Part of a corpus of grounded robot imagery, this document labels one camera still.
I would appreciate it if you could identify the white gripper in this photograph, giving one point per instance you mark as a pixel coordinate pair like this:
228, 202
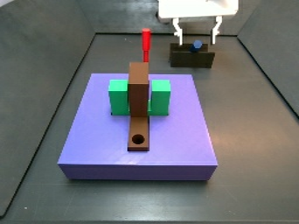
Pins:
197, 9

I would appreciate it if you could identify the blue hexagonal peg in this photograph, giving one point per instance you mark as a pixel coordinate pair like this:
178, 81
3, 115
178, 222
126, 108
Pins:
196, 46

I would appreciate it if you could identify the red hexagonal peg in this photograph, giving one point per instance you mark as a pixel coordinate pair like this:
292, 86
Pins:
146, 36

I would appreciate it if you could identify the green U-shaped block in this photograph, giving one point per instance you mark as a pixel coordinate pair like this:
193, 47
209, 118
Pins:
158, 103

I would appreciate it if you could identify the purple base block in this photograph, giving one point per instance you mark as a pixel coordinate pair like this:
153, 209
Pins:
181, 151

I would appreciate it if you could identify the black angle bracket fixture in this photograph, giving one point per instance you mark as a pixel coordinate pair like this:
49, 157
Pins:
182, 57

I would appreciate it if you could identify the brown bracket with holes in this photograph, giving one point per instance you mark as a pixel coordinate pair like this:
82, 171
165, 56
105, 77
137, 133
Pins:
138, 104

